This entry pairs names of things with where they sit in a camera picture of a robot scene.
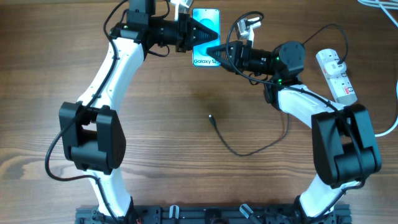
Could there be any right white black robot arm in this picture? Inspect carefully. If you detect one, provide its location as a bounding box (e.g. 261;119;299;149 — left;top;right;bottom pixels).
206;41;382;223

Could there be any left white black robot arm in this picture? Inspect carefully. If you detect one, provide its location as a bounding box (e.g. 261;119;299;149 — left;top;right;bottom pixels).
57;1;218;223

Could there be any turquoise Galaxy smartphone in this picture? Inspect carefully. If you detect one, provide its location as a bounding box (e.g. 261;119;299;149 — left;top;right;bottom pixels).
192;8;220;67

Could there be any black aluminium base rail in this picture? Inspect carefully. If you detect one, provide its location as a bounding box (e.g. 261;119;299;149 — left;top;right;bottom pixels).
75;204;353;224

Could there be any black charging cable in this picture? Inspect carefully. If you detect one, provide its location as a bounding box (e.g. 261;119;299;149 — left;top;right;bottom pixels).
208;23;349;157

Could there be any white charger plug adapter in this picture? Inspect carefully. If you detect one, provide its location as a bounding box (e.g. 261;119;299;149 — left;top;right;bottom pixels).
323;61;346;77

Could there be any white power strip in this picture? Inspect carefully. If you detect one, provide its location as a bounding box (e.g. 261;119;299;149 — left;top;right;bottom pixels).
316;49;358;105

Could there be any white cables top corner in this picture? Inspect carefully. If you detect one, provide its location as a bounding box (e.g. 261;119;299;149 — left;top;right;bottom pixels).
356;0;398;28

